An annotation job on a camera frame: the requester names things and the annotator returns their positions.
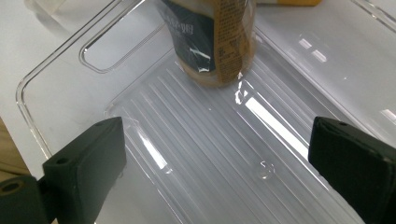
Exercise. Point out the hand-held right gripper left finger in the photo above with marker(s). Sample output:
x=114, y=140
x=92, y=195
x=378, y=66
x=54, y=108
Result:
x=84, y=174

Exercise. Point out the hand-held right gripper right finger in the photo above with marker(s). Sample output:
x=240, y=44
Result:
x=358, y=168

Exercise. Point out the clear plastic tray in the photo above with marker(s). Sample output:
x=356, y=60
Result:
x=202, y=149

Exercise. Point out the orange drink bottle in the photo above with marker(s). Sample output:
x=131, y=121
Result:
x=211, y=40

